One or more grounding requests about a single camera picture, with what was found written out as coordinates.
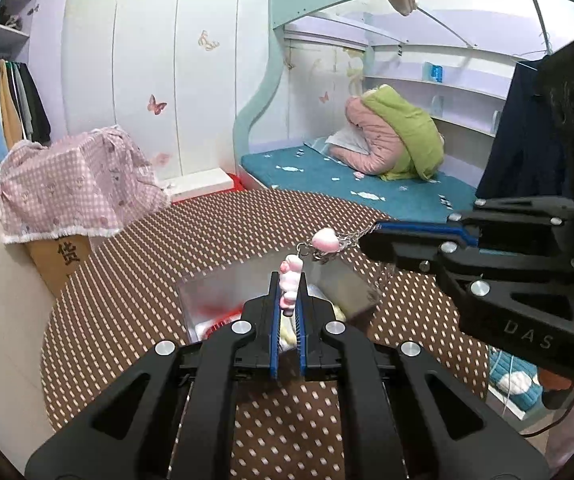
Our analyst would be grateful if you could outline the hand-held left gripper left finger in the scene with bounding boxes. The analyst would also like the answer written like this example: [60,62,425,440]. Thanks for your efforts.
[26,270,282,480]

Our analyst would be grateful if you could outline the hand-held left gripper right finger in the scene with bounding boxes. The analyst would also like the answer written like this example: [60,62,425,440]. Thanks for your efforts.
[294,270,550,480]

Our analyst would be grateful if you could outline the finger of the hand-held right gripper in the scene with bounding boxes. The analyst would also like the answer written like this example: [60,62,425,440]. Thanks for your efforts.
[359,231,574,311]
[374,197,574,249]

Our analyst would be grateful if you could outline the red cord bracelet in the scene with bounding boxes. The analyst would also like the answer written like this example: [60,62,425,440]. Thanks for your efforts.
[206,305,244,336]

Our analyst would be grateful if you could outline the pink charm chain bracelet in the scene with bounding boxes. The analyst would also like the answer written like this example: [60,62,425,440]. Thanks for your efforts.
[279,227,398,317]

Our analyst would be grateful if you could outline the grey metal tin box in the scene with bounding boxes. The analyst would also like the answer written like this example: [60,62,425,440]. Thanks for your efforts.
[177,250,380,346]

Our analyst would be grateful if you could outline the person's right hand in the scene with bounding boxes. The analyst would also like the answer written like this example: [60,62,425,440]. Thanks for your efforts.
[538,367,574,392]

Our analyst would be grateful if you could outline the dark navy hanging jacket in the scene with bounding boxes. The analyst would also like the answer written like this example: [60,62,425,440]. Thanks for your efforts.
[476,55,574,203]

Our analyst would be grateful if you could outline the pink and green quilt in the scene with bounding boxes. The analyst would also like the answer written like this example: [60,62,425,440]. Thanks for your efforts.
[344,85,445,182]

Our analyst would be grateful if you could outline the white pillow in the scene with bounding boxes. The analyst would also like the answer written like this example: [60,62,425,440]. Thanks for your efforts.
[327,127,370,156]

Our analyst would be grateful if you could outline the flat white box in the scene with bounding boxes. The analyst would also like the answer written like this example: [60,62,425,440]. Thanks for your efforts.
[159,170,235,201]

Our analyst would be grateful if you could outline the blue cloud rug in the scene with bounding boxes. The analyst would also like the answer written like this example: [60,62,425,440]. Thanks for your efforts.
[487,345,542,418]

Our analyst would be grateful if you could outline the grey metal pole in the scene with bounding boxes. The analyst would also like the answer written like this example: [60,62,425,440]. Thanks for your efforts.
[417,6,475,50]

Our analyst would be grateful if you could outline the brown cardboard box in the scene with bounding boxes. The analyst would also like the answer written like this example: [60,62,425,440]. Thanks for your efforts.
[27,234,92,297]

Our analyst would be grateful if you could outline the white wardrobe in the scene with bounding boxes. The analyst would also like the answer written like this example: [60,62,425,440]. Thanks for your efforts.
[62,0,288,186]

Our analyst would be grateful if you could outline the pink checked cloth cover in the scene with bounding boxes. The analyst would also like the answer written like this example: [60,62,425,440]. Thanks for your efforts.
[0,127,172,245]

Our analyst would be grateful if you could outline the person's pink trousers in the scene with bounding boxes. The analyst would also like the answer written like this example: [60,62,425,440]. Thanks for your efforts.
[544,385,574,471]

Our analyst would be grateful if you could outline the cream cabinet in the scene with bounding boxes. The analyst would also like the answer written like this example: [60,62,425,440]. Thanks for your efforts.
[0,205,68,431]

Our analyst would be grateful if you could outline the black hanging garment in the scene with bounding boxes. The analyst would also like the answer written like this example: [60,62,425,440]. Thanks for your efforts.
[19,62,52,145]

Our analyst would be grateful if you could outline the grey hanging garment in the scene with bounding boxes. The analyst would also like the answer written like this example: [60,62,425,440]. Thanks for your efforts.
[11,60,34,141]

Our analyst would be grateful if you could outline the tan hanging garment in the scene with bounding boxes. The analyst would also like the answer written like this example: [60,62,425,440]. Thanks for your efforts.
[0,59,25,148]

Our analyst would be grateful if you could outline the white wall shelves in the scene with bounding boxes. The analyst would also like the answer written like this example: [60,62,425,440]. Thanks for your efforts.
[362,45,518,136]

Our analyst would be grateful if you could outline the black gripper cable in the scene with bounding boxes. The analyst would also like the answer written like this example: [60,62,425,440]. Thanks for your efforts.
[522,395,574,436]

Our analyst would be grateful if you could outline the teal bunk bed frame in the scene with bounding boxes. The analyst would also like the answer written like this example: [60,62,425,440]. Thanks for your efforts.
[232,0,574,191]

